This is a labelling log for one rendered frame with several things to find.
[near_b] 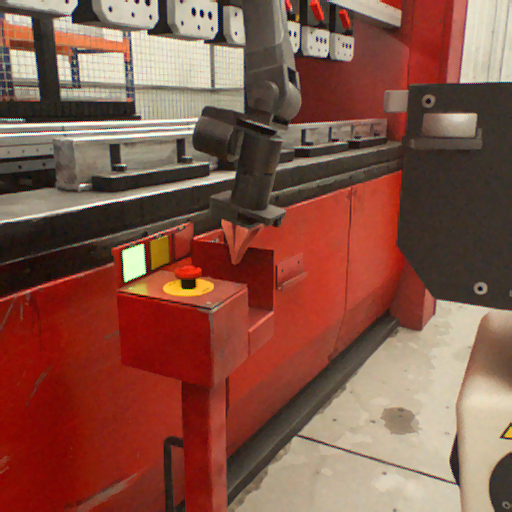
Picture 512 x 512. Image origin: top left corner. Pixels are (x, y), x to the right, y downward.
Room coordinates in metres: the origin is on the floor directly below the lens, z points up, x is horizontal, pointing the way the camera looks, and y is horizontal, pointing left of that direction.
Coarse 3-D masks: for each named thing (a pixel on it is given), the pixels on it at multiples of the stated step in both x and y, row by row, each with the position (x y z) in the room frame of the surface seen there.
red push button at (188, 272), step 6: (174, 270) 0.71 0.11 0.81; (180, 270) 0.70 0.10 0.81; (186, 270) 0.70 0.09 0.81; (192, 270) 0.70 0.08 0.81; (198, 270) 0.71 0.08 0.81; (180, 276) 0.70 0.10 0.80; (186, 276) 0.70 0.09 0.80; (192, 276) 0.70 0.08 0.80; (198, 276) 0.70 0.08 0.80; (180, 282) 0.71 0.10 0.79; (186, 282) 0.70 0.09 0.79; (192, 282) 0.71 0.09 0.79; (186, 288) 0.70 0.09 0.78; (192, 288) 0.71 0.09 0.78
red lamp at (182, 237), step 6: (186, 228) 0.86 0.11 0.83; (174, 234) 0.83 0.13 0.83; (180, 234) 0.84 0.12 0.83; (186, 234) 0.86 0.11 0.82; (174, 240) 0.83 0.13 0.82; (180, 240) 0.84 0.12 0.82; (186, 240) 0.86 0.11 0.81; (174, 246) 0.83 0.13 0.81; (180, 246) 0.84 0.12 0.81; (186, 246) 0.86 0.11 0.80; (174, 252) 0.83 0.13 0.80; (180, 252) 0.84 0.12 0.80; (186, 252) 0.86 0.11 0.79
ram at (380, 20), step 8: (328, 0) 1.83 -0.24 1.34; (336, 0) 1.88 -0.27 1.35; (344, 0) 1.93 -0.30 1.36; (352, 0) 1.99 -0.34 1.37; (384, 0) 2.24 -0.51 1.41; (392, 0) 2.32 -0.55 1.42; (400, 0) 2.40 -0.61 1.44; (352, 8) 1.99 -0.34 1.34; (360, 8) 2.05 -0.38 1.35; (368, 8) 2.11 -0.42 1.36; (400, 8) 2.41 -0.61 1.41; (360, 16) 2.13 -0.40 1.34; (368, 16) 2.13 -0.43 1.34; (376, 16) 2.18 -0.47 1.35; (384, 16) 2.25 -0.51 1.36; (392, 16) 2.33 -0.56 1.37; (376, 24) 2.34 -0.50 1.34; (384, 24) 2.34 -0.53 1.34; (392, 24) 2.34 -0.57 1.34; (400, 24) 2.42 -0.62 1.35
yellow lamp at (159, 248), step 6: (156, 240) 0.79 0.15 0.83; (162, 240) 0.80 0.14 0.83; (150, 246) 0.77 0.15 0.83; (156, 246) 0.79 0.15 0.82; (162, 246) 0.80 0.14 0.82; (168, 246) 0.81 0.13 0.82; (156, 252) 0.79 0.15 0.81; (162, 252) 0.80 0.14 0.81; (168, 252) 0.81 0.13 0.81; (156, 258) 0.78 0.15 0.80; (162, 258) 0.80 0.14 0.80; (168, 258) 0.81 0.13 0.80; (156, 264) 0.78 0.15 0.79; (162, 264) 0.80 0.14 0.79
